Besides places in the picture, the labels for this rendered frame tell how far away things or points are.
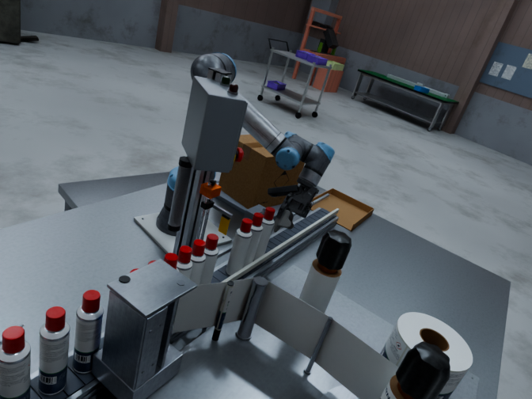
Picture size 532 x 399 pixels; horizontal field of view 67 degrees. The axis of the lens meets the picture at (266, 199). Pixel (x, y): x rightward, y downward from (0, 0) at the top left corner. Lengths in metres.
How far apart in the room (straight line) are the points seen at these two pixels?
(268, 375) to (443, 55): 11.02
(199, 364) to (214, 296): 0.17
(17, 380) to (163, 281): 0.30
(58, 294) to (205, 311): 0.44
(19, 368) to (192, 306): 0.37
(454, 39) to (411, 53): 1.12
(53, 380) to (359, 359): 0.66
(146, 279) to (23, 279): 0.56
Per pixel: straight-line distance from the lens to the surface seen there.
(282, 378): 1.10
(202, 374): 1.05
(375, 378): 1.04
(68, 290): 1.30
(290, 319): 1.08
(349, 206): 2.24
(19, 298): 1.29
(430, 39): 11.93
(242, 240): 1.25
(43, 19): 9.78
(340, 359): 1.06
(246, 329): 1.12
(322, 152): 1.45
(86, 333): 0.94
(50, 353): 0.91
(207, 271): 1.16
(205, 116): 0.95
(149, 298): 0.81
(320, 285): 1.17
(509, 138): 11.13
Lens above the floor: 1.68
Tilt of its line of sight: 25 degrees down
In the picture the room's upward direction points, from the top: 16 degrees clockwise
